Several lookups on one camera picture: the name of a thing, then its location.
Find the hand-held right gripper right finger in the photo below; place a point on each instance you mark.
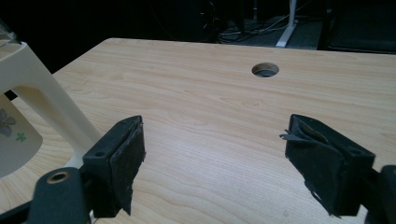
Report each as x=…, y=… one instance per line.
x=327, y=168

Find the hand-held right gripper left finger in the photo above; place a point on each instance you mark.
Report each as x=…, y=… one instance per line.
x=115, y=165

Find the cream plastic pitcher with floral print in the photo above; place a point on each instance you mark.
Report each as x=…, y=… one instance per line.
x=34, y=93

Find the white metal desk leg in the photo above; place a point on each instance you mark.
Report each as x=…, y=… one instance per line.
x=289, y=26

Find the dark cabinet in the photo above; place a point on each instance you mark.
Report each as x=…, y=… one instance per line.
x=361, y=25

